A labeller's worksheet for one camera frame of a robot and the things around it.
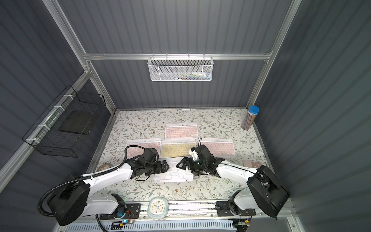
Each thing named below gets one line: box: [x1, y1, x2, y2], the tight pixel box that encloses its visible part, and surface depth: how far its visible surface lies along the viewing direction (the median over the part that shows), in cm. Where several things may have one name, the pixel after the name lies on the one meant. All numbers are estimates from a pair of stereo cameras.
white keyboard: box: [153, 161, 194, 183], surface depth 84 cm
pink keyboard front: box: [164, 122, 199, 140], surface depth 107 cm
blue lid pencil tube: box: [241, 104, 260, 131], surface depth 98 cm
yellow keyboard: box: [160, 142, 197, 159], surface depth 98 cm
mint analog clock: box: [147, 196, 170, 220], surface depth 74 cm
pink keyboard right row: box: [201, 137, 236, 159], surface depth 101 cm
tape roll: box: [96, 162, 114, 173], surface depth 91 cm
